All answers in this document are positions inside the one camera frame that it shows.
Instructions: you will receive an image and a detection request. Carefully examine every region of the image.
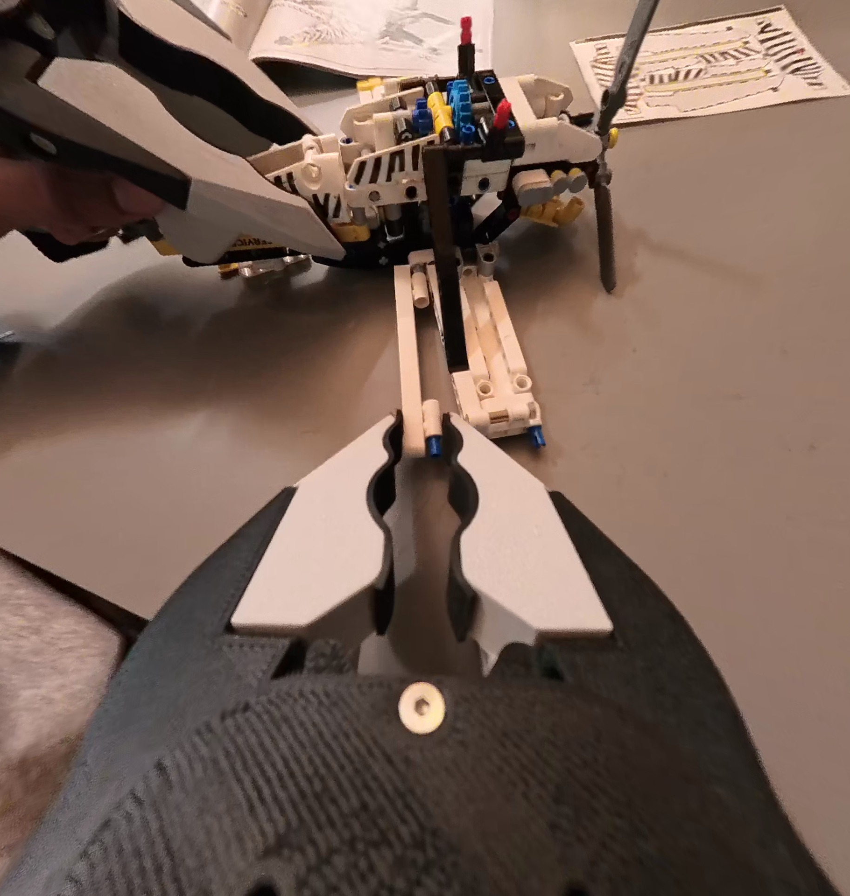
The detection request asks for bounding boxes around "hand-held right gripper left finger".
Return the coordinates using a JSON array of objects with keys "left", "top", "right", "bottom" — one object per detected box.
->
[{"left": 229, "top": 412, "right": 419, "bottom": 655}]

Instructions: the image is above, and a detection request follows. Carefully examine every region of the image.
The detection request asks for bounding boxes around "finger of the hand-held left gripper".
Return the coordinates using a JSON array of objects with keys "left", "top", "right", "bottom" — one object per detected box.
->
[
  {"left": 113, "top": 0, "right": 322, "bottom": 151},
  {"left": 36, "top": 56, "right": 347, "bottom": 266}
]

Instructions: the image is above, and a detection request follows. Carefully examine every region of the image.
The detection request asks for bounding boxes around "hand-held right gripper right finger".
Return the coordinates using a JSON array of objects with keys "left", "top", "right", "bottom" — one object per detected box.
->
[{"left": 443, "top": 412, "right": 615, "bottom": 674}]

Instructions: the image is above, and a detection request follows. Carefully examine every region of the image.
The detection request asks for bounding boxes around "zebra striped lego plane model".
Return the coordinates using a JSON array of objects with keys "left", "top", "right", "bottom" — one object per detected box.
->
[{"left": 152, "top": 0, "right": 662, "bottom": 450}]

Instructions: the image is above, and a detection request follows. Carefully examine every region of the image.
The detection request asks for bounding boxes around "person's left hand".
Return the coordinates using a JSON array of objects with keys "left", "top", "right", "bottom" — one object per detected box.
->
[{"left": 0, "top": 150, "right": 167, "bottom": 256}]

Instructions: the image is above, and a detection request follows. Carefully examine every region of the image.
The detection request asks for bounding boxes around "open instruction booklet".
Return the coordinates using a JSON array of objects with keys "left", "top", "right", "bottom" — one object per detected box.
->
[{"left": 194, "top": 0, "right": 496, "bottom": 78}]

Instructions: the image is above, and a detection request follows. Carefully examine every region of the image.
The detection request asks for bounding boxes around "person's grey fleece hoodie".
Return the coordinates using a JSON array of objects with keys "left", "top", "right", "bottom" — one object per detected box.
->
[{"left": 0, "top": 539, "right": 128, "bottom": 896}]

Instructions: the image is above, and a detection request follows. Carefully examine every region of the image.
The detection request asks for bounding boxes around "zebra sticker sheet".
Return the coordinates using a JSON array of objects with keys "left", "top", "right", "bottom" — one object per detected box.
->
[{"left": 570, "top": 6, "right": 850, "bottom": 128}]

